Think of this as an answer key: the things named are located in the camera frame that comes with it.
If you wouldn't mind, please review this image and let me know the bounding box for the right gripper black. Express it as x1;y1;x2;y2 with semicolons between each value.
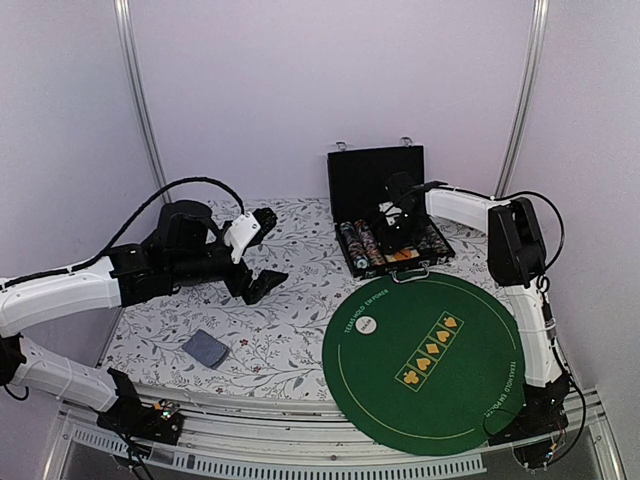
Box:
377;212;425;255

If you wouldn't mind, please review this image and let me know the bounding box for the orange big blind button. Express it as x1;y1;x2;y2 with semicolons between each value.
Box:
392;249;412;260

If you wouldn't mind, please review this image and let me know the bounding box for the right aluminium frame post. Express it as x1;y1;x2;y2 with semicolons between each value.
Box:
494;0;549;197

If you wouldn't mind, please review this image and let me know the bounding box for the blue grey folded cloth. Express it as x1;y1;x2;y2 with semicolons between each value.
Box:
181;329;230;369

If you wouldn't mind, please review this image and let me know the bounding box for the poker chip row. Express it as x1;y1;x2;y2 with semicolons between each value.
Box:
426;225;449;255
354;219;386;266
339;221;370;269

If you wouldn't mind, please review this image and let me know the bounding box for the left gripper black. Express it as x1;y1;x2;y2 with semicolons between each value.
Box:
169;229;290;305

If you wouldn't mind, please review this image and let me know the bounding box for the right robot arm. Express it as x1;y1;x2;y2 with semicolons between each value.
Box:
329;168;565;391

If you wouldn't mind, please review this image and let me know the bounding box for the left aluminium frame post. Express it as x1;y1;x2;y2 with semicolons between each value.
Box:
113;0;167;188

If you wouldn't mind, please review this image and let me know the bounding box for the front aluminium rail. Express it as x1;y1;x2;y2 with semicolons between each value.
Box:
42;389;626;480

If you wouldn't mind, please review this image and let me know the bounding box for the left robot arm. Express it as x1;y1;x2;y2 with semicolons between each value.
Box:
1;200;287;434

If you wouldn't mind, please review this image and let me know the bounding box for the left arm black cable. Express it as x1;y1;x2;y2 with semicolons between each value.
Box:
4;174;246;289

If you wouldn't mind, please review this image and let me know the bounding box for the green round poker mat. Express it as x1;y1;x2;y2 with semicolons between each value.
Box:
322;278;525;456

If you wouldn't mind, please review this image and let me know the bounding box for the aluminium frame post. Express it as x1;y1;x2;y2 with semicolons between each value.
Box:
113;0;167;188
494;0;549;197

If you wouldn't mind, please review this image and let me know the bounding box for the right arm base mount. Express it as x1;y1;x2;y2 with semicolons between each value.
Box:
485;375;570;470

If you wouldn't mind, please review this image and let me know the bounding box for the white dealer button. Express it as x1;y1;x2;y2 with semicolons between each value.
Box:
356;316;377;335

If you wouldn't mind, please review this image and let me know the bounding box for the black poker chip case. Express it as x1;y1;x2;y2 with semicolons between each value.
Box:
327;139;456;279

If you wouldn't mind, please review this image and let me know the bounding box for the poker chip row far right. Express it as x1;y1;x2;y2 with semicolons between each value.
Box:
426;225;449;255

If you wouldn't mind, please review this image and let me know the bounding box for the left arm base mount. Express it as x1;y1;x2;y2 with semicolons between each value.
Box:
97;368;185;446

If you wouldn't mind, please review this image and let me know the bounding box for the poker chip row far left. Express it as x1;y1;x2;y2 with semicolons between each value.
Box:
339;221;370;269

